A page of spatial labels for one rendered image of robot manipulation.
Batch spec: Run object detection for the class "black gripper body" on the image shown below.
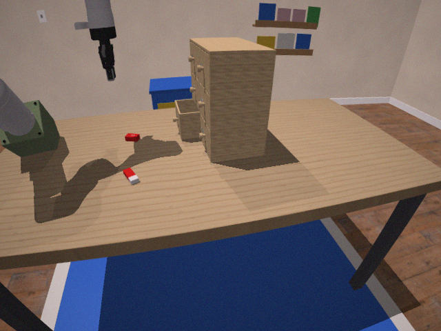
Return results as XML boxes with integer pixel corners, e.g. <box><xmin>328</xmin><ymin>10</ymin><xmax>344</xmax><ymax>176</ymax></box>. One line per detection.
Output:
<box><xmin>90</xmin><ymin>26</ymin><xmax>116</xmax><ymax>57</ymax></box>

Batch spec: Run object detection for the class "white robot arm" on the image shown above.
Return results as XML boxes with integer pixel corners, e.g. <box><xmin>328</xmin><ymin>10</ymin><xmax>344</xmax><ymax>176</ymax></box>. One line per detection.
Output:
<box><xmin>0</xmin><ymin>0</ymin><xmax>115</xmax><ymax>136</ymax></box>

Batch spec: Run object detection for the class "wooden chest of drawers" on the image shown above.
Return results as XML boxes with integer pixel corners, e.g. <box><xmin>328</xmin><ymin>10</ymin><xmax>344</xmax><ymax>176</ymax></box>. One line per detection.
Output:
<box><xmin>189</xmin><ymin>37</ymin><xmax>276</xmax><ymax>163</ymax></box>

